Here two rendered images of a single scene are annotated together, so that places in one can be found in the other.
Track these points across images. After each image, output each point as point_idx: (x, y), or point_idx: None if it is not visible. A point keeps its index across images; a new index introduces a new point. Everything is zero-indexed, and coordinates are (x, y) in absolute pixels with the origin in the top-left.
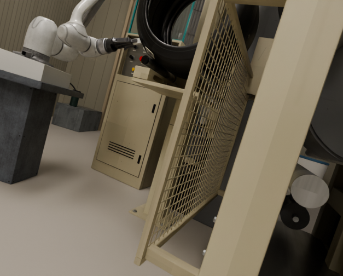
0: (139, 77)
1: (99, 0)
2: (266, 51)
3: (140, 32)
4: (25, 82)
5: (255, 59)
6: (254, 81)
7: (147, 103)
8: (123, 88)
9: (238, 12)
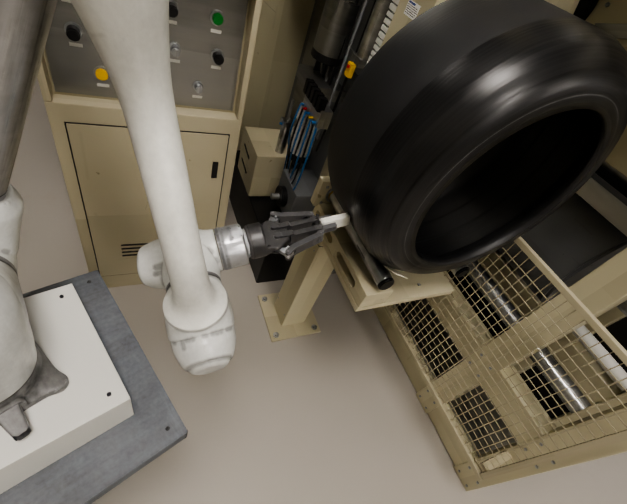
0: (371, 304)
1: (49, 26)
2: None
3: (386, 253)
4: (147, 463)
5: None
6: None
7: (196, 162)
8: (103, 141)
9: (558, 207)
